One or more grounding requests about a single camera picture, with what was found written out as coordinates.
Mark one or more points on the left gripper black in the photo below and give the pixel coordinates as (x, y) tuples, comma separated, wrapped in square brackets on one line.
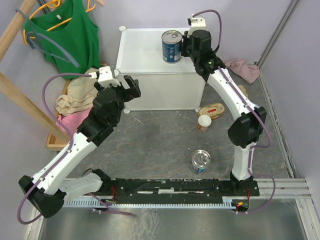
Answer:
[(131, 93)]

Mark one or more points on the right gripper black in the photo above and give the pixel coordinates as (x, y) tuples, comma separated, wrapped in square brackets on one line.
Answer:
[(183, 53)]

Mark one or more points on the blue can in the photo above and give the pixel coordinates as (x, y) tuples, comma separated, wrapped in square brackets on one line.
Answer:
[(171, 46), (199, 162)]

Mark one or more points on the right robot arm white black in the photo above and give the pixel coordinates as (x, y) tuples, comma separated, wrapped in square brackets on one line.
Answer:
[(249, 119)]

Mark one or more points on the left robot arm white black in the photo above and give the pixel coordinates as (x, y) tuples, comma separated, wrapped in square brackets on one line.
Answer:
[(47, 190)]

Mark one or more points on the white cube cabinet counter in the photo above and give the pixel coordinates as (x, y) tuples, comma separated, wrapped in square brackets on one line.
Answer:
[(163, 86)]

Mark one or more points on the beige cloth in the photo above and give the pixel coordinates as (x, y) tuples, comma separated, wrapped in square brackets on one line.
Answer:
[(79, 97)]

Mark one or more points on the pink cloth in tray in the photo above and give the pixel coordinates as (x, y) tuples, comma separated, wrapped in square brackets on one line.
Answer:
[(74, 120)]

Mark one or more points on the mauve cloth on floor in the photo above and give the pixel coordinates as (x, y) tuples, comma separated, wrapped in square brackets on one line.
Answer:
[(248, 72)]

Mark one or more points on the oval gold tin near cabinet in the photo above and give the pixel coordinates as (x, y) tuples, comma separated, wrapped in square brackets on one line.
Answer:
[(214, 110)]

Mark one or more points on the oval gold tin right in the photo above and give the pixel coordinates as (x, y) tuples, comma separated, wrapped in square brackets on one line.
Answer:
[(243, 90)]

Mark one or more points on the orange can white lid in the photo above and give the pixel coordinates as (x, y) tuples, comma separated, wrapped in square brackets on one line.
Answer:
[(203, 123)]

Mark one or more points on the green tank top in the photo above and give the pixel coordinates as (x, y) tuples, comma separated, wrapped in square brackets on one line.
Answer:
[(83, 47)]

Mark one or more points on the orange clothes hanger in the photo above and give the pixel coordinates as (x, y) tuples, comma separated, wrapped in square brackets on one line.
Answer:
[(70, 17)]

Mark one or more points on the wooden rack pole lower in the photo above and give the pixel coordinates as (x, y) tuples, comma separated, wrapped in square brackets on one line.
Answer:
[(19, 98)]

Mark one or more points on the wooden rack pole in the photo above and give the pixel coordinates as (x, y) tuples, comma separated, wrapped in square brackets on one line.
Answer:
[(19, 98), (14, 26)]

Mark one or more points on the wooden rack pole upper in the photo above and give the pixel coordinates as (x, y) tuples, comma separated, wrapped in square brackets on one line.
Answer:
[(14, 26)]

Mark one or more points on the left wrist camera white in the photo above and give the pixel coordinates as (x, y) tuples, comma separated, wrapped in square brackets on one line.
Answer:
[(106, 76)]

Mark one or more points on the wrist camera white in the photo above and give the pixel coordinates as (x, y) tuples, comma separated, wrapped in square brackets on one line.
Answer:
[(106, 76), (196, 22)]

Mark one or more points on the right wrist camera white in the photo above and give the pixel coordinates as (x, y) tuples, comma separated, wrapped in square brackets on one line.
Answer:
[(196, 22)]

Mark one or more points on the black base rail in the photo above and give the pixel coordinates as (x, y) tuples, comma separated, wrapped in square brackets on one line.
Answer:
[(176, 191)]

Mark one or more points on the aluminium frame post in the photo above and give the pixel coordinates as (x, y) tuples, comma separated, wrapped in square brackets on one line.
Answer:
[(293, 4)]

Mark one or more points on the white cable duct comb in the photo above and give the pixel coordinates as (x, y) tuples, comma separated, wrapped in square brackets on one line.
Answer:
[(91, 202)]

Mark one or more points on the aluminium floor rail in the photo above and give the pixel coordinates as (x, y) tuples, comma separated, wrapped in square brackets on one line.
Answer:
[(285, 188)]

